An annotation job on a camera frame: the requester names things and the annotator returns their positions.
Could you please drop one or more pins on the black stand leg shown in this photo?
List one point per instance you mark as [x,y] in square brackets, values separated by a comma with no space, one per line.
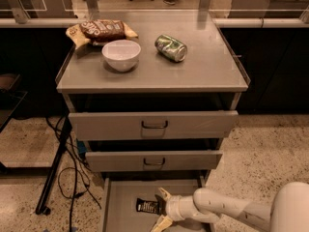
[62,137]

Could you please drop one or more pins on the grey top drawer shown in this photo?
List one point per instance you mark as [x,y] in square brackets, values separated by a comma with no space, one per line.
[152,125]

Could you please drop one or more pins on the grey drawer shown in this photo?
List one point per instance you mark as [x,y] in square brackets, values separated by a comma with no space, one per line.
[119,213]
[152,125]
[153,161]

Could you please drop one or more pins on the dark side table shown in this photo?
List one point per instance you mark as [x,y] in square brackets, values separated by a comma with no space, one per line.
[10,97]

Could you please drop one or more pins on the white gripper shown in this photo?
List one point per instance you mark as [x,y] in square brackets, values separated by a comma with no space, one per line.
[174,208]

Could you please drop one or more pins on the white ceramic bowl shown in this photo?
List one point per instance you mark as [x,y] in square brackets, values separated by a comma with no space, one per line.
[121,55]

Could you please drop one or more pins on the brown chip bag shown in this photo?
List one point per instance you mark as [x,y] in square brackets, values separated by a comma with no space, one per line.
[99,32]

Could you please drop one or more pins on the grey middle drawer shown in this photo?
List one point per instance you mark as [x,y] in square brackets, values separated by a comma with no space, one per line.
[153,161]

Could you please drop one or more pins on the green soda can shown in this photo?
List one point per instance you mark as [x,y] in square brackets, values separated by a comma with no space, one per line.
[171,48]

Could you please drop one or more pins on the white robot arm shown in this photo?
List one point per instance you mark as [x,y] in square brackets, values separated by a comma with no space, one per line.
[289,211]

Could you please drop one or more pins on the black rxbar chocolate wrapper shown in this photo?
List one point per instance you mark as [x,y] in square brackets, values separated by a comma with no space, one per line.
[145,206]

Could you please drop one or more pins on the grey drawer cabinet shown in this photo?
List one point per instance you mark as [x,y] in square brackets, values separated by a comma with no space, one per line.
[209,79]

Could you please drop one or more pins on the grey bottom drawer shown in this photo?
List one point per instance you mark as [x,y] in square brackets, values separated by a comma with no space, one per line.
[119,213]

